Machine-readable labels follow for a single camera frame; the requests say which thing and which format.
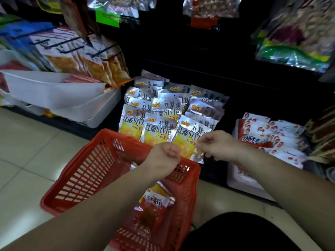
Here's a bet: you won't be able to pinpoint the person's right hand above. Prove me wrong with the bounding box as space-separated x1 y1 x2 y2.
196 130 243 162

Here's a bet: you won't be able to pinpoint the person's left hand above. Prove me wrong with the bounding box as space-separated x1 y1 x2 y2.
141 142 181 182

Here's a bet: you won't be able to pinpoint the silver yellow snack packet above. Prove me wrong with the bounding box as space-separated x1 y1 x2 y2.
171 115 213 164

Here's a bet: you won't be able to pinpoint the person's right forearm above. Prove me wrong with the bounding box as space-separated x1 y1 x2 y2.
234 142 335 251

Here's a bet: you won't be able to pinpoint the person's left forearm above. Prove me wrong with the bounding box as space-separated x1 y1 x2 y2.
0 161 157 251

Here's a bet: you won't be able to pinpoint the pile of silver yellow packets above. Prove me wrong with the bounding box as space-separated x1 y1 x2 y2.
118 70 230 147

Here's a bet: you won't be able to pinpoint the white flat tray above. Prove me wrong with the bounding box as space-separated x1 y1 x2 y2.
227 161 276 202

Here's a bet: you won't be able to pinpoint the silver snack packet red contents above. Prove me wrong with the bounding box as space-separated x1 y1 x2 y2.
133 181 176 234

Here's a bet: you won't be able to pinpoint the pile of white red packets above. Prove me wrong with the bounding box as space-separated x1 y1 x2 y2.
237 112 310 170

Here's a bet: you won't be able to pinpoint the red plastic shopping basket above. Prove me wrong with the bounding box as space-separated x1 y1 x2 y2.
40 128 201 251

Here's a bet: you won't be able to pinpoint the black shelf unit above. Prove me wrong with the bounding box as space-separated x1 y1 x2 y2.
0 0 335 207

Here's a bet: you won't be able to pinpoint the white plastic bin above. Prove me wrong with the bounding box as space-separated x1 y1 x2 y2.
51 88 122 129

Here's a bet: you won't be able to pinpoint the person's black shorts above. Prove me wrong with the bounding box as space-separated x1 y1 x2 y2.
180 212 302 251

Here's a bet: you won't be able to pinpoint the stack of brown packets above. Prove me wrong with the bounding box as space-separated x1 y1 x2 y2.
304 105 335 165

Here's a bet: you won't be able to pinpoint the pink snack packet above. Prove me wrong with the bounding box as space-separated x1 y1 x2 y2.
61 74 103 84

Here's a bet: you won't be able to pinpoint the clear bag with red label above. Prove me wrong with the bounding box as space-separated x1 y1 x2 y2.
183 0 244 30

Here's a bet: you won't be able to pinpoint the row of hanging orange packets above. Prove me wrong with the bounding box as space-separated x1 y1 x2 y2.
29 26 133 90

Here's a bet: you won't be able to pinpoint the large clear bag mixed snacks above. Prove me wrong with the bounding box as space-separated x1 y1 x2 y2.
251 0 335 74

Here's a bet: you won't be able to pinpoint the white cardboard liner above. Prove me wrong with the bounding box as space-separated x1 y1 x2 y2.
2 70 107 111

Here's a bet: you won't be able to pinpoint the green label tag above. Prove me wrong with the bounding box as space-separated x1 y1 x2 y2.
95 9 121 28

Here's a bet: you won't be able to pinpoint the clear bag with green label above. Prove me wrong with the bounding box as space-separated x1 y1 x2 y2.
87 0 158 19

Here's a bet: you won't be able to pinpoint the row of hanging blue packets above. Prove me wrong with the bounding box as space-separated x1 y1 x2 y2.
0 20 54 71

